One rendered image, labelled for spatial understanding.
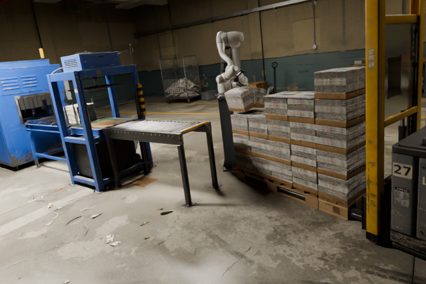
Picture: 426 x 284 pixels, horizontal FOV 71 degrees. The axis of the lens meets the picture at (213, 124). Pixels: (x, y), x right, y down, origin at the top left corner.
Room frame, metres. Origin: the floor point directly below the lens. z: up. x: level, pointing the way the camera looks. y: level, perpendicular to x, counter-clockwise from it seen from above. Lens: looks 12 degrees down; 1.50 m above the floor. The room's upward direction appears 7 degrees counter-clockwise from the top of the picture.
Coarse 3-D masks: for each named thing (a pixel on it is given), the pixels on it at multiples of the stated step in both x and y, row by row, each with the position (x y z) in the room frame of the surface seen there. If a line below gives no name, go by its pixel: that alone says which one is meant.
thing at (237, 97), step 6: (234, 90) 3.49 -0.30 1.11; (240, 90) 3.41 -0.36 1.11; (246, 90) 3.34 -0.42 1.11; (228, 96) 3.45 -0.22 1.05; (234, 96) 3.37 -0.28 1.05; (240, 96) 3.28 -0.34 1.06; (246, 96) 3.33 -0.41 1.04; (228, 102) 3.50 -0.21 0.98; (234, 102) 3.42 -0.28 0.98; (240, 102) 3.32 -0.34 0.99; (246, 102) 3.33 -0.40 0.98; (252, 102) 3.38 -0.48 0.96
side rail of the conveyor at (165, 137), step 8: (104, 128) 3.72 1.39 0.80; (112, 128) 3.66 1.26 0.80; (104, 136) 3.71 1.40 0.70; (112, 136) 3.60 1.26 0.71; (120, 136) 3.50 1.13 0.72; (128, 136) 3.42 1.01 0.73; (136, 136) 3.32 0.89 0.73; (144, 136) 3.24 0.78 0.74; (152, 136) 3.16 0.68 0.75; (160, 136) 3.08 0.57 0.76; (168, 136) 3.01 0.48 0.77; (176, 136) 2.94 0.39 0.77; (168, 144) 3.03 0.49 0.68; (176, 144) 2.95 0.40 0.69
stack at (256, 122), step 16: (240, 112) 3.55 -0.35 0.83; (256, 112) 3.43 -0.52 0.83; (240, 128) 3.36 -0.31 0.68; (256, 128) 3.15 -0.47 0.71; (272, 128) 2.98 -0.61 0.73; (288, 128) 2.80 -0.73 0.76; (304, 128) 2.65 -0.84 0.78; (240, 144) 3.38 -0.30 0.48; (256, 144) 3.16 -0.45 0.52; (272, 144) 2.97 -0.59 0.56; (288, 144) 2.80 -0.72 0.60; (240, 160) 3.42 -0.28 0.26; (256, 160) 3.18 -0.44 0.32; (272, 160) 3.01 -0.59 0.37; (288, 160) 2.81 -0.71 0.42; (304, 160) 2.65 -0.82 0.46; (240, 176) 3.43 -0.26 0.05; (256, 176) 3.20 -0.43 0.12; (288, 176) 2.83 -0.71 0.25; (304, 176) 2.66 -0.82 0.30; (304, 192) 2.67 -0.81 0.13
